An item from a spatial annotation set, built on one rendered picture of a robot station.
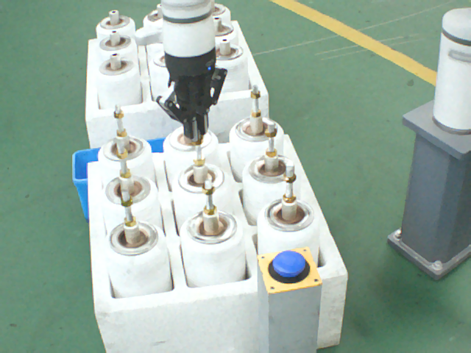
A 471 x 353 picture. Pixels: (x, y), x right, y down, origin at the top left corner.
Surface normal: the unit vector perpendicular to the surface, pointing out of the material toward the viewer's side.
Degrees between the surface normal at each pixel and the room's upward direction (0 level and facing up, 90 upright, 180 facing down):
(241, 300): 90
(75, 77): 0
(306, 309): 90
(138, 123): 90
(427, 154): 90
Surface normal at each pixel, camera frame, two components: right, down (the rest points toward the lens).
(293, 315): 0.18, 0.59
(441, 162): -0.80, 0.39
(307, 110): -0.04, -0.79
